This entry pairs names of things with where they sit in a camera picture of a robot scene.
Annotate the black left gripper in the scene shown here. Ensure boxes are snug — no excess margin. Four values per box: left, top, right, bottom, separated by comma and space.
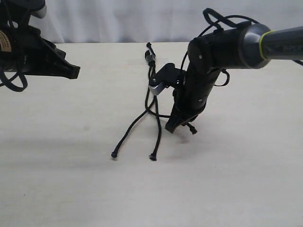
0, 26, 80, 79

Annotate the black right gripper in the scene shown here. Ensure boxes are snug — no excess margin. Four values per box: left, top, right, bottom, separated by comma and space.
165, 66, 222, 133

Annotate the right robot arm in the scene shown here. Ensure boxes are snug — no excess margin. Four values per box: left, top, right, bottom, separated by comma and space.
165, 24, 303, 133

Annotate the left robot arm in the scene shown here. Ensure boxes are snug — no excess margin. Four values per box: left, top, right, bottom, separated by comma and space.
0, 0, 80, 79

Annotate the white backdrop curtain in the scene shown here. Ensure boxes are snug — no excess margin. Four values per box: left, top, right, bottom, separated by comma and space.
30, 0, 303, 43

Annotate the clear adhesive tape strip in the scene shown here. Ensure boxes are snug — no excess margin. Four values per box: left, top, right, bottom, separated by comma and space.
126, 58, 170, 66

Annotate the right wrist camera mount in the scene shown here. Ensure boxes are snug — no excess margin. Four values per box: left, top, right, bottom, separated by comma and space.
148, 63, 186, 96

